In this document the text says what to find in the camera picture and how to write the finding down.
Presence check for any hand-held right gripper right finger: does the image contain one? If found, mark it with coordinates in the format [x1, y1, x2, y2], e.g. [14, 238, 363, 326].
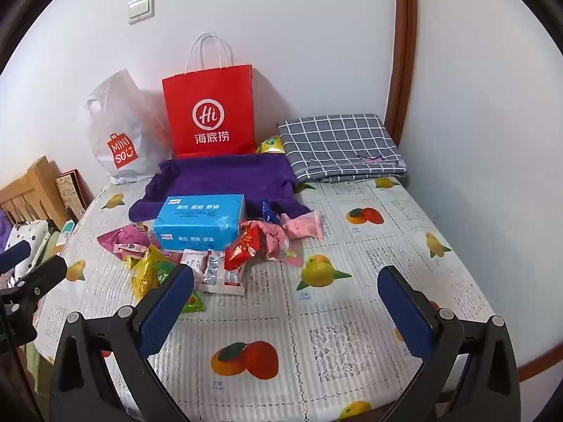
[377, 265, 522, 422]

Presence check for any magenta snack packet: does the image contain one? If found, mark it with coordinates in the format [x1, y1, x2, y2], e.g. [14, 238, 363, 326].
[97, 224, 150, 251]

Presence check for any white light switch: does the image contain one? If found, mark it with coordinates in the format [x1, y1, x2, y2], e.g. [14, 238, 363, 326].
[127, 0, 156, 25]

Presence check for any white plastic bag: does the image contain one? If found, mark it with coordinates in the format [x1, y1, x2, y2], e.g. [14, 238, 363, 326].
[83, 69, 174, 185]

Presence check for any light pink snack packet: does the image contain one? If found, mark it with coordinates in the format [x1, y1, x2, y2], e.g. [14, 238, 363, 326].
[281, 211, 324, 240]

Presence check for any brown wooden door frame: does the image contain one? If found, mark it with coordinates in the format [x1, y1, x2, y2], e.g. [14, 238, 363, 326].
[384, 0, 418, 152]

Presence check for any white red snack packet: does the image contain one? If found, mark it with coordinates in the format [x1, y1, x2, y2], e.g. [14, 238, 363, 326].
[198, 250, 247, 296]

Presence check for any grey checked folded cloth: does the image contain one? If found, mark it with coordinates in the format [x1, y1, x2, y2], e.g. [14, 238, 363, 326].
[276, 113, 407, 183]

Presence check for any wooden headboard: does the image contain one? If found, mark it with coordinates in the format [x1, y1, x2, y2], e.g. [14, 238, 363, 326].
[0, 156, 69, 231]

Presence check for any small blue snack packet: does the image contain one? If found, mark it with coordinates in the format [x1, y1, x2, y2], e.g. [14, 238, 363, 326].
[260, 200, 280, 225]

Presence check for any yellow green snack packet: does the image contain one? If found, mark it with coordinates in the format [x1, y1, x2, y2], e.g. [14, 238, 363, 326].
[257, 136, 286, 155]

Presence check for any blue tissue pack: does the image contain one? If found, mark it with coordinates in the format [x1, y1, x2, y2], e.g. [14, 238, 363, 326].
[152, 193, 247, 253]

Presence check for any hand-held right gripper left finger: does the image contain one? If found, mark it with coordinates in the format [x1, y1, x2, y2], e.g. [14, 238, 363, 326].
[49, 264, 195, 422]

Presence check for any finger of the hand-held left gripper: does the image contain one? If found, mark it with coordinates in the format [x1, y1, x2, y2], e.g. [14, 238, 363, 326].
[13, 255, 68, 304]
[0, 241, 32, 273]

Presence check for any purple towel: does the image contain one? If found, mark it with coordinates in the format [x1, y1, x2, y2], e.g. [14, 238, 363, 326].
[128, 154, 312, 223]

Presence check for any white polka dot cloth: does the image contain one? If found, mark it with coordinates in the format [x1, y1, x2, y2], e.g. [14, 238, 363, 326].
[6, 220, 50, 269]

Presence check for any red paper bag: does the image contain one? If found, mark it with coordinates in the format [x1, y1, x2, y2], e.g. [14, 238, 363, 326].
[162, 32, 257, 159]

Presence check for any patterned box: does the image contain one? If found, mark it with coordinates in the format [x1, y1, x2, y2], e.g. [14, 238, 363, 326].
[55, 168, 94, 223]

